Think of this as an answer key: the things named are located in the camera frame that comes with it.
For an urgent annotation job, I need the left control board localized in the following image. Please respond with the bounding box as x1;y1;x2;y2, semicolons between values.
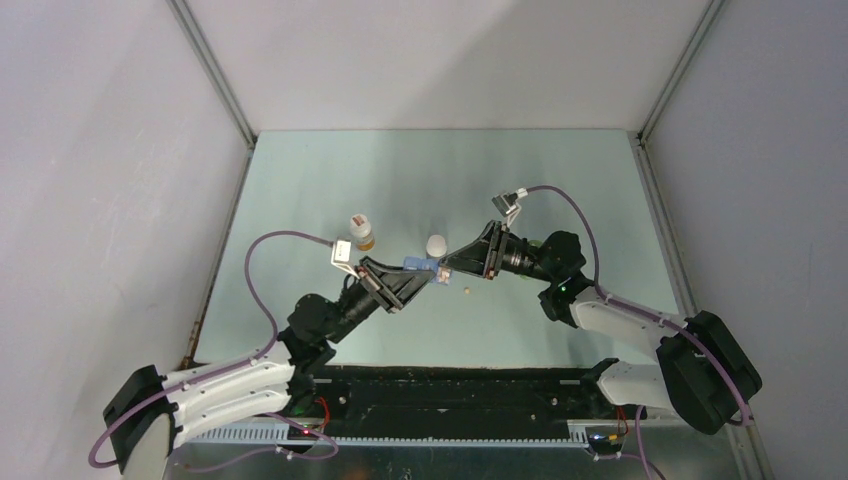
287;426;323;442

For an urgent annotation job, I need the white bottle orange label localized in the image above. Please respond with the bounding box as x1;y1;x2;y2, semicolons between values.
349;213;375;251

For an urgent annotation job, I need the control board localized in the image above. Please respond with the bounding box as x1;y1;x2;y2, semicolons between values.
287;426;323;442
587;433;625;445

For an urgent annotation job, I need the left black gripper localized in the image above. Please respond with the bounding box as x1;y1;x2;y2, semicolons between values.
325;256;434;344

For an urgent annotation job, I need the white pill bottle blue label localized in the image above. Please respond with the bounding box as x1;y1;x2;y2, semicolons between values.
425;234;448;259

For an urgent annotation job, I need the right aluminium frame post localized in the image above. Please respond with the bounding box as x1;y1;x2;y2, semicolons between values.
637;0;727;147

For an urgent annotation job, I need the right control board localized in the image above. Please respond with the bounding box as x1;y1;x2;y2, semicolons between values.
587;433;625;445

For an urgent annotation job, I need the left aluminium frame post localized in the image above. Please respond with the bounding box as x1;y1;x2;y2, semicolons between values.
165;0;258;150

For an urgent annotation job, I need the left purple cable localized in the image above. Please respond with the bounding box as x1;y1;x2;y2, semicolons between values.
87;230;339;470

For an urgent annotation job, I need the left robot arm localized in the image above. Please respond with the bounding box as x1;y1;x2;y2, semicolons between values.
89;257;438;479

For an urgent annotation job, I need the blue pill organizer box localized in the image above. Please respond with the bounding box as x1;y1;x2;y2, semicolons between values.
403;256;452;285

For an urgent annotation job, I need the aluminium frame post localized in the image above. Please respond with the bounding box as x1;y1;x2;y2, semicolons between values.
637;0;727;147
165;0;258;150

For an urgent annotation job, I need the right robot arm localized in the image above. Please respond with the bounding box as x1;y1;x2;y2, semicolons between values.
440;221;763;435

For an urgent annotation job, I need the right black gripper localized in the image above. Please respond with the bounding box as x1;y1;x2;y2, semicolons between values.
438;220;556;284

